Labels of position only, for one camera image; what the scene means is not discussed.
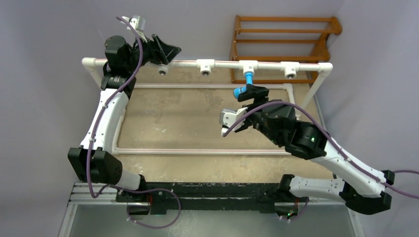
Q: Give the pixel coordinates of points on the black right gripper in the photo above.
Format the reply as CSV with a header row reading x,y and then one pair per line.
x,y
259,94

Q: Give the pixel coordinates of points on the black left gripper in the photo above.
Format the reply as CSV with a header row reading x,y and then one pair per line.
x,y
168,53

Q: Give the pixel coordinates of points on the white PVC pipe frame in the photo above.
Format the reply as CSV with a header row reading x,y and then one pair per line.
x,y
203,67

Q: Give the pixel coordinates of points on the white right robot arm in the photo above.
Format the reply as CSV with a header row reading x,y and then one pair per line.
x,y
360,187

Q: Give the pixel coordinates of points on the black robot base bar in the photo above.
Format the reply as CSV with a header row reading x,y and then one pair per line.
x,y
164,196

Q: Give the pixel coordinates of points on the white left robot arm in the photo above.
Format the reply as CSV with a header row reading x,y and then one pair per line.
x,y
92,160

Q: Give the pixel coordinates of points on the wooden rack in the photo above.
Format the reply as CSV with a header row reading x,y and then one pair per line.
x,y
277,39

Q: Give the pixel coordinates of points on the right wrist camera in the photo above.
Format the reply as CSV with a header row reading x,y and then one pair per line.
x,y
228,117

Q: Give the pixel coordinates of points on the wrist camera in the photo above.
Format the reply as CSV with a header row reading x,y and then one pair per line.
x,y
138,23
228,117

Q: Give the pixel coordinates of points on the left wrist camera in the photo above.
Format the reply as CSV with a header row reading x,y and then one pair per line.
x,y
138,23

